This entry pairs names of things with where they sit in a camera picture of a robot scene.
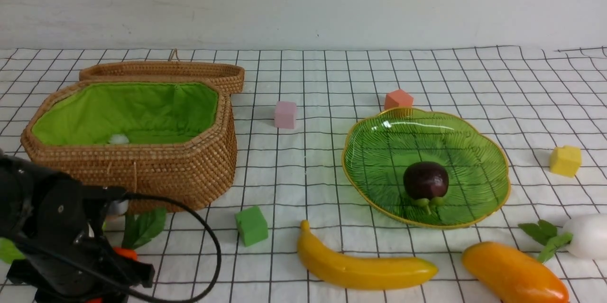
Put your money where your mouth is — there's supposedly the dark purple mangosteen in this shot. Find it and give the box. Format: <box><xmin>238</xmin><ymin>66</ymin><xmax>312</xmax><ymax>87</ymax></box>
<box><xmin>403</xmin><ymin>161</ymin><xmax>450</xmax><ymax>215</ymax></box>

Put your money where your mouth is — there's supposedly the yellow plastic banana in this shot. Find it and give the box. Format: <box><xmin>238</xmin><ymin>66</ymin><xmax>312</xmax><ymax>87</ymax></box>
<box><xmin>297</xmin><ymin>220</ymin><xmax>439</xmax><ymax>291</ymax></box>

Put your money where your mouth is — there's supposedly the white vegetable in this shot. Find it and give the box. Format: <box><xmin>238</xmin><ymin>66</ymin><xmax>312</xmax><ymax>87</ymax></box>
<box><xmin>108</xmin><ymin>134</ymin><xmax>130</xmax><ymax>145</ymax></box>

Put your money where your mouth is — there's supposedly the orange plastic carrot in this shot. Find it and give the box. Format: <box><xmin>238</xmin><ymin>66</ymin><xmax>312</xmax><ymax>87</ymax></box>
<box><xmin>85</xmin><ymin>208</ymin><xmax>166</xmax><ymax>303</ymax></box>

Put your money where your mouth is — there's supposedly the orange plastic mango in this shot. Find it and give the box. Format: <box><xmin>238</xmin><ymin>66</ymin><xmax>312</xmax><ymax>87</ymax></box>
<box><xmin>461</xmin><ymin>242</ymin><xmax>570</xmax><ymax>303</ymax></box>

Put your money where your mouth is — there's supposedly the white plastic radish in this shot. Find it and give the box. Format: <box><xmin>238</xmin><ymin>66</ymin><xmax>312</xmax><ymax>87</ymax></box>
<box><xmin>518</xmin><ymin>213</ymin><xmax>607</xmax><ymax>263</ymax></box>

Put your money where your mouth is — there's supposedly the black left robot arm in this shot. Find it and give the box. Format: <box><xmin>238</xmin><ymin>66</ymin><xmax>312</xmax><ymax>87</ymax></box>
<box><xmin>0</xmin><ymin>156</ymin><xmax>155</xmax><ymax>303</ymax></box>

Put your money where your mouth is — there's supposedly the checkered white tablecloth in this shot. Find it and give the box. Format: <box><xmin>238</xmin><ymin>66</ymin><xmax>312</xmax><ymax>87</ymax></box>
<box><xmin>0</xmin><ymin>46</ymin><xmax>607</xmax><ymax>303</ymax></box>

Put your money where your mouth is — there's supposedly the pink foam cube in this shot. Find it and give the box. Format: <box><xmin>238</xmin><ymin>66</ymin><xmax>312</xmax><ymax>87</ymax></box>
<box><xmin>274</xmin><ymin>101</ymin><xmax>297</xmax><ymax>129</ymax></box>

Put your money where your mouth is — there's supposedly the green glass leaf plate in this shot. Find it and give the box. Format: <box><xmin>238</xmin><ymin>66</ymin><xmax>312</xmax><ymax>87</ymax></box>
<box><xmin>341</xmin><ymin>107</ymin><xmax>510</xmax><ymax>230</ymax></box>

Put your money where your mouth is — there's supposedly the woven wicker basket lid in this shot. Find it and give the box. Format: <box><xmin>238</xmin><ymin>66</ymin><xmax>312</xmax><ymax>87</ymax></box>
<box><xmin>79</xmin><ymin>49</ymin><xmax>245</xmax><ymax>95</ymax></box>

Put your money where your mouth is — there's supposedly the orange foam cube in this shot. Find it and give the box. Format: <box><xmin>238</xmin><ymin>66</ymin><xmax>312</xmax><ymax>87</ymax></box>
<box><xmin>383</xmin><ymin>89</ymin><xmax>414</xmax><ymax>110</ymax></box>

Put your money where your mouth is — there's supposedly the green foam cube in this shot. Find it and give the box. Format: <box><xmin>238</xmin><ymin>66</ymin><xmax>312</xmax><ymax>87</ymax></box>
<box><xmin>235</xmin><ymin>205</ymin><xmax>268</xmax><ymax>247</ymax></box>

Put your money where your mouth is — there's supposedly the woven wicker basket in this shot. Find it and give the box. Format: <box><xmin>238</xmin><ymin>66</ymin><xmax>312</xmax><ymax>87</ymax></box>
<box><xmin>21</xmin><ymin>78</ymin><xmax>237</xmax><ymax>210</ymax></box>

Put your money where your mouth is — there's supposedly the yellow foam cube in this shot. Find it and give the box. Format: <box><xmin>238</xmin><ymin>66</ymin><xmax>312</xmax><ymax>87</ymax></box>
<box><xmin>549</xmin><ymin>145</ymin><xmax>582</xmax><ymax>178</ymax></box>

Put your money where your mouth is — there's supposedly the black cable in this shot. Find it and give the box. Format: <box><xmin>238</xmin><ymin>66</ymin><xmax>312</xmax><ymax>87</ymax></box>
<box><xmin>14</xmin><ymin>192</ymin><xmax>222</xmax><ymax>303</ymax></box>

